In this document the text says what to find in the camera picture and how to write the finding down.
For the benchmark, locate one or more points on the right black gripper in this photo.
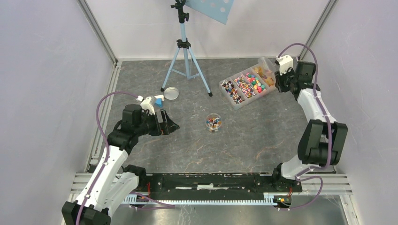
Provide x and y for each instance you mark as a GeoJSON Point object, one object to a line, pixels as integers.
{"type": "Point", "coordinates": [278, 79]}

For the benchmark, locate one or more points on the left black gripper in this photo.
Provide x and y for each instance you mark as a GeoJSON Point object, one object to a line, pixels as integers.
{"type": "Point", "coordinates": [164, 128]}

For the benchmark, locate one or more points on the clear plastic scoop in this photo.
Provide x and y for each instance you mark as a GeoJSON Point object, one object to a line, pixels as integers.
{"type": "Point", "coordinates": [267, 66]}

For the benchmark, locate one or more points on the clear round jar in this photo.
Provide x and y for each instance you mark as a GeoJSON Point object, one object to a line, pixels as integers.
{"type": "Point", "coordinates": [213, 122]}

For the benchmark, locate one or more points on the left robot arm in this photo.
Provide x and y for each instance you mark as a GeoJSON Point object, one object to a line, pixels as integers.
{"type": "Point", "coordinates": [101, 196]}

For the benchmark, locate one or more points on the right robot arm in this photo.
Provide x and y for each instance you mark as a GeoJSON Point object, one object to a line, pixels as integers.
{"type": "Point", "coordinates": [322, 142]}

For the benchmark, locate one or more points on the blue white toy block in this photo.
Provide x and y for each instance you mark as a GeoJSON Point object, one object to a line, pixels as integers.
{"type": "Point", "coordinates": [159, 99]}

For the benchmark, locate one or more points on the round metal lid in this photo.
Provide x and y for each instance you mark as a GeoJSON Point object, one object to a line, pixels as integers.
{"type": "Point", "coordinates": [171, 93]}

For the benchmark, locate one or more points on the clear compartment candy tray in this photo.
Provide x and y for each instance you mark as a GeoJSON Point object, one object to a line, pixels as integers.
{"type": "Point", "coordinates": [248, 85]}

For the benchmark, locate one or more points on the light blue tripod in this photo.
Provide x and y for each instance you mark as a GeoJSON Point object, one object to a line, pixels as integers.
{"type": "Point", "coordinates": [184, 45]}

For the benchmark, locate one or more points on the light blue perforated board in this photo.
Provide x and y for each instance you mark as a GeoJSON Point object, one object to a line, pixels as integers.
{"type": "Point", "coordinates": [216, 9]}

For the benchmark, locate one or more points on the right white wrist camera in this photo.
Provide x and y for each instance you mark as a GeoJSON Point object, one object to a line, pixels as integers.
{"type": "Point", "coordinates": [285, 63]}

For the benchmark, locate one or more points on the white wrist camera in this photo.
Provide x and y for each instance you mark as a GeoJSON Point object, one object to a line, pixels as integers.
{"type": "Point", "coordinates": [147, 103]}
{"type": "Point", "coordinates": [285, 63]}

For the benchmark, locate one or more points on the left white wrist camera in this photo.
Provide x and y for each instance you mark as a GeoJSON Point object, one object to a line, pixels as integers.
{"type": "Point", "coordinates": [147, 103]}

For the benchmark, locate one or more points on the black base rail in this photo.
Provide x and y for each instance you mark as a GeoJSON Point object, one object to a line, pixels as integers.
{"type": "Point", "coordinates": [215, 186]}

